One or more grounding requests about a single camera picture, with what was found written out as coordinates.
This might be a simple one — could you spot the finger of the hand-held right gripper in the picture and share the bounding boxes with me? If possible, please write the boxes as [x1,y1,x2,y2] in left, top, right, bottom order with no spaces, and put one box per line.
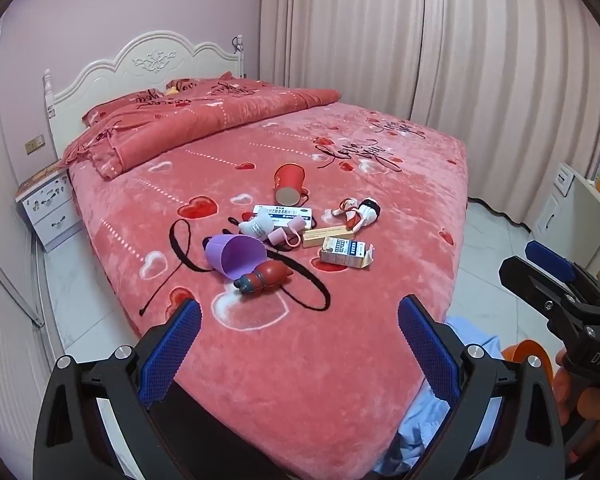
[498,256,588,333]
[525,240,600,311]

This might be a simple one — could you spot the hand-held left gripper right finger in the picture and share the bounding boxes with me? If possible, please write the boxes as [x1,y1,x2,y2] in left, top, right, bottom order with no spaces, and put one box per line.
[397,294,563,480]

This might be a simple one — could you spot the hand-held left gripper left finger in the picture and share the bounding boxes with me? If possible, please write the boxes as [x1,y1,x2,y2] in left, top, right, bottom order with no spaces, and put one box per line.
[32,297,203,480]

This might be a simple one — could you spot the tan long cardboard box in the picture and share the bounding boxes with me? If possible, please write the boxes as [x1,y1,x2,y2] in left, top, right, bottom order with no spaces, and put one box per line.
[302,226,357,250]

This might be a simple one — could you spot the white plush toy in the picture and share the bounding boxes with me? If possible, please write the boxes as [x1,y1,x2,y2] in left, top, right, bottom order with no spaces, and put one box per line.
[238,209,274,240]

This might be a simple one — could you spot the person's right hand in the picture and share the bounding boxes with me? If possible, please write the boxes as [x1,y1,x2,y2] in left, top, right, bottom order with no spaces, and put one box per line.
[554,347,600,437]

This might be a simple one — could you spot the white desk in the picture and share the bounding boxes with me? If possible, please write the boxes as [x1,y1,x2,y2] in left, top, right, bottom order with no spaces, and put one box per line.
[524,160,600,286]

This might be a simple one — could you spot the purple cup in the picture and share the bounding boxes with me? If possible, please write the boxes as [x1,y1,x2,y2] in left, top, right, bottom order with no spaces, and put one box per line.
[204,234,267,281]

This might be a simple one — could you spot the red and blue squishy toy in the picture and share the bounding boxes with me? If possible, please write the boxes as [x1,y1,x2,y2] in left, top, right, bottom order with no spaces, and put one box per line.
[233,261,295,294]

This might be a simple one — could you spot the person's black trousers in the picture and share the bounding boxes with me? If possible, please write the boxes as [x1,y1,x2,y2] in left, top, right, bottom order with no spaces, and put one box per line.
[147,385,396,480]

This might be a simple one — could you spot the white blue-labelled carton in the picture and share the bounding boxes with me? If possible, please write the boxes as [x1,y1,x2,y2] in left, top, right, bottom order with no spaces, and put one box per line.
[319,237,376,271]

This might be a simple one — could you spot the white black plush figure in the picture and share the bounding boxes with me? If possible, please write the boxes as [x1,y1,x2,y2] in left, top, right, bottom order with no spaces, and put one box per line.
[357,198,383,226]

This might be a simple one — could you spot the small red white doll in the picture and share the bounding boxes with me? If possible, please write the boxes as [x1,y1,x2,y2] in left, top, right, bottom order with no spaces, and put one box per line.
[322,198,364,234]

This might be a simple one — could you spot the bed with pink heart blanket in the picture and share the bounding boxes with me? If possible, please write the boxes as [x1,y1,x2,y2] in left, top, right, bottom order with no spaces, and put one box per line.
[62,75,470,466]

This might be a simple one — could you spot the white and blue medicine box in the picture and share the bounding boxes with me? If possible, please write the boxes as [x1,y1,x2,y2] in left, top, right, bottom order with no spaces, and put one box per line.
[252,203,315,226]

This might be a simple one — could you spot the white nightstand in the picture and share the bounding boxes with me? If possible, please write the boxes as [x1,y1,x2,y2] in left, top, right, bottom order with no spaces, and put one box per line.
[15,166,84,254]

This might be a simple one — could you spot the red cup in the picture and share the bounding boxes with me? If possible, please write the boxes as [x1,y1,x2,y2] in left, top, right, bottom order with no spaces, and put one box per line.
[273,162,311,205]

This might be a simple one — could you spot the folded pink quilt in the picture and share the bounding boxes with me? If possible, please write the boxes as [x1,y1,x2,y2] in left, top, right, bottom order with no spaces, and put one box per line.
[62,77,342,181]

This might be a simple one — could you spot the pink printed pillow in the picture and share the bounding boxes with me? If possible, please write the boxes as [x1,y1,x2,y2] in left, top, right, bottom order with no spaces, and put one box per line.
[82,88,170,126]
[166,75,233,95]

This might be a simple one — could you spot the cream pleated curtain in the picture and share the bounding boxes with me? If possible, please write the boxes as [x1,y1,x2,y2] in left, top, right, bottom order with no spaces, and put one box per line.
[257,0,600,228]

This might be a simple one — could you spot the white carved headboard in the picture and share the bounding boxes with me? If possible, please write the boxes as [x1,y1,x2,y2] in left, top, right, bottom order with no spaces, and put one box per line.
[42,30,245,161]

